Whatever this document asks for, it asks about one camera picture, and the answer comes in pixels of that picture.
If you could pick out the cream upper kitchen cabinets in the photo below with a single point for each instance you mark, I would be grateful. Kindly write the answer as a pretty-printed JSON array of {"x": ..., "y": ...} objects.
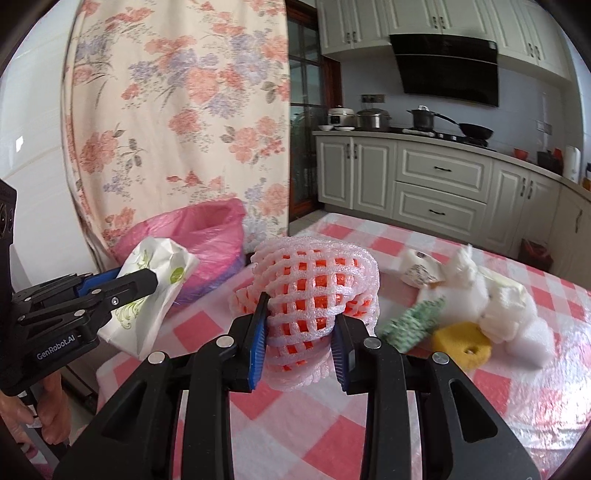
[{"x": 415, "y": 18}]

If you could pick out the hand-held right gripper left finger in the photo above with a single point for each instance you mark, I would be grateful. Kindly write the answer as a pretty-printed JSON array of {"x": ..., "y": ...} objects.
[{"x": 257, "y": 344}]

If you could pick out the black range hood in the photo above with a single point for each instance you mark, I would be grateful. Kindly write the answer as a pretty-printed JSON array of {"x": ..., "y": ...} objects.
[{"x": 448, "y": 69}]

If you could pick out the white kettle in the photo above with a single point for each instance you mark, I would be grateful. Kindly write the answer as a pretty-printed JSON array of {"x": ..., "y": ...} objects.
[{"x": 572, "y": 164}]

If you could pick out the person's left hand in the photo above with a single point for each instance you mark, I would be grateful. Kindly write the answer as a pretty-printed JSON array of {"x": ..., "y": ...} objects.
[{"x": 55, "y": 410}]

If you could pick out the cream kitchen cabinets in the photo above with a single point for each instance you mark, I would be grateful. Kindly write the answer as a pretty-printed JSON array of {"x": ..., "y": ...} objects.
[
  {"x": 415, "y": 18},
  {"x": 438, "y": 184}
]

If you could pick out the white green printed plastic packet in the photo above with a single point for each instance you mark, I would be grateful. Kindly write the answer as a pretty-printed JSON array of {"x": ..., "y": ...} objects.
[{"x": 171, "y": 267}]

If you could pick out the steel pot with lid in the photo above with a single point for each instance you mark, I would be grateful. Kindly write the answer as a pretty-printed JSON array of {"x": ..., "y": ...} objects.
[{"x": 373, "y": 120}]

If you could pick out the black saucepan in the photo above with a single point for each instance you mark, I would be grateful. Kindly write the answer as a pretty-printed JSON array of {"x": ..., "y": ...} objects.
[{"x": 422, "y": 119}]

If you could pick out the bin with pink bag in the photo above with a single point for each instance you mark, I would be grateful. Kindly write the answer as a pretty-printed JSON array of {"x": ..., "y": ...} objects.
[{"x": 207, "y": 230}]

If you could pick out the green patterned wrapper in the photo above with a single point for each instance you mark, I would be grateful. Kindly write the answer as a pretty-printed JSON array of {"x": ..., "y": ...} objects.
[{"x": 411, "y": 325}]

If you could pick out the white wall socket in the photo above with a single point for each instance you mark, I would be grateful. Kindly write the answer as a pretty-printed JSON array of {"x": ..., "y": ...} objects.
[{"x": 545, "y": 126}]

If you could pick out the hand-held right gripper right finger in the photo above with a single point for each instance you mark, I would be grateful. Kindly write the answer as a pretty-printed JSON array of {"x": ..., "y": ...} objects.
[{"x": 340, "y": 353}]

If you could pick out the yellow sponge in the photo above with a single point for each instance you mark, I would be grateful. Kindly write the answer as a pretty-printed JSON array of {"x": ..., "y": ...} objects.
[{"x": 455, "y": 344}]

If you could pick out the red white checked tablecloth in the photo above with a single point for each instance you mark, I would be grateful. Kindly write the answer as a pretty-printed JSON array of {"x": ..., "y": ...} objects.
[{"x": 300, "y": 438}]

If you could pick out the black gas stove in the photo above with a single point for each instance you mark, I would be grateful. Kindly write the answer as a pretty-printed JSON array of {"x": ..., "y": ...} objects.
[{"x": 457, "y": 138}]

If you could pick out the crumpled white packet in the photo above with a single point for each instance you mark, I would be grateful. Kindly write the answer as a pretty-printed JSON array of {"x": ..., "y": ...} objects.
[{"x": 418, "y": 270}]

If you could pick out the wall socket strip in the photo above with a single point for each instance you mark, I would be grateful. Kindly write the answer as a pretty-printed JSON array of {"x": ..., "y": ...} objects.
[{"x": 373, "y": 98}]

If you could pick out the black frying pan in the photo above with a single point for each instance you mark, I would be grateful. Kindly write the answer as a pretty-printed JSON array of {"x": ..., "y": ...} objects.
[{"x": 475, "y": 131}]

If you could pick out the brown wooden door frame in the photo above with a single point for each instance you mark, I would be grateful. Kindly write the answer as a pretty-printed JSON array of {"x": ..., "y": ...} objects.
[{"x": 330, "y": 138}]

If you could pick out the cream lower kitchen cabinets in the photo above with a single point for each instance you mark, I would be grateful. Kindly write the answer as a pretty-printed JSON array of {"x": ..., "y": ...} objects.
[{"x": 438, "y": 184}]

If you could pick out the red bowl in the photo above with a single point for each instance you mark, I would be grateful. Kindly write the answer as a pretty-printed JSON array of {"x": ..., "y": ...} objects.
[{"x": 521, "y": 153}]

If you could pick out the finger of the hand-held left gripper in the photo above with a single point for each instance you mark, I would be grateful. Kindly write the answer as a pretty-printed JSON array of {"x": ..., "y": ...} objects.
[
  {"x": 129, "y": 288},
  {"x": 99, "y": 281}
]

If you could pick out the white foam block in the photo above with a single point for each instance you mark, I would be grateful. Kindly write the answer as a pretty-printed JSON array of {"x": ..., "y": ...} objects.
[{"x": 535, "y": 344}]

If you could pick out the red plastic bag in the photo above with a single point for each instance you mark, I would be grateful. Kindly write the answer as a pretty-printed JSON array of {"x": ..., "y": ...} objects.
[{"x": 535, "y": 256}]

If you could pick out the floral printed cloth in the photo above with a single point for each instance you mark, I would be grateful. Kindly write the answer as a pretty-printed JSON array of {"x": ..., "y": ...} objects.
[{"x": 184, "y": 115}]

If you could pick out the white rice cooker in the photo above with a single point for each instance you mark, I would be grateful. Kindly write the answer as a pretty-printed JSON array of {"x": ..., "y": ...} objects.
[{"x": 340, "y": 117}]

